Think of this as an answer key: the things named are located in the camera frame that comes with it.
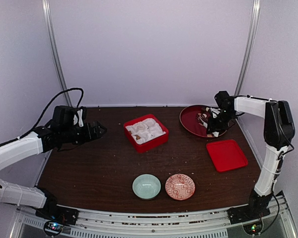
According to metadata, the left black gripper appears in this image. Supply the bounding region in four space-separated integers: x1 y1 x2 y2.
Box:
60 120 107 145

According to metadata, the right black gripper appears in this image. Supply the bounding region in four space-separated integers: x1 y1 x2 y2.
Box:
207 109 236 134

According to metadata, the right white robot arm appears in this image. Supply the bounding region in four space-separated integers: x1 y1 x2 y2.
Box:
196 91 295 219

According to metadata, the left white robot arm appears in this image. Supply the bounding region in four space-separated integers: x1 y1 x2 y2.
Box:
0 106 107 220

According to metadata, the red square chocolate box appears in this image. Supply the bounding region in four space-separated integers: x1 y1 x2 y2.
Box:
124 114 169 153

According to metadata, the dark red round tray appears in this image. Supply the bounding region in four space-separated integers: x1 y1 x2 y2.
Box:
179 105 229 138

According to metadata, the red square box lid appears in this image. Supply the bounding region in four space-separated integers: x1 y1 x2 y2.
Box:
206 139 248 173

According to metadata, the red patterned ceramic bowl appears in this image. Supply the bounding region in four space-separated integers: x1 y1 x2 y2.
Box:
165 174 196 201

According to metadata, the pale green ceramic bowl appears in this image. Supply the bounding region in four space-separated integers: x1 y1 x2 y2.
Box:
132 174 161 200

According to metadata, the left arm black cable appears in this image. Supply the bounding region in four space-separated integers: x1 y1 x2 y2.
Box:
17 87 85 139

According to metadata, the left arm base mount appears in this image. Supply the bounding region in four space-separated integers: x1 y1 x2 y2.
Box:
34 205 79 238

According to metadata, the right aluminium frame post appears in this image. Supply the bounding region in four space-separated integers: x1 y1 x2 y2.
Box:
234 0 261 96

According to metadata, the aluminium frame post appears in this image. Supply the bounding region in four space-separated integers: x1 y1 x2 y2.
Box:
234 0 261 96
41 0 73 106

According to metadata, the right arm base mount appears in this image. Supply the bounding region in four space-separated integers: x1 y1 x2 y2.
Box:
227 205 270 236

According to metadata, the aluminium front rail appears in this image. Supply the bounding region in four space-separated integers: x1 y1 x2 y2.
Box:
14 193 293 238

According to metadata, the left aluminium frame post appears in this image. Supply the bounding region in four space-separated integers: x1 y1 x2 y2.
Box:
41 0 73 106

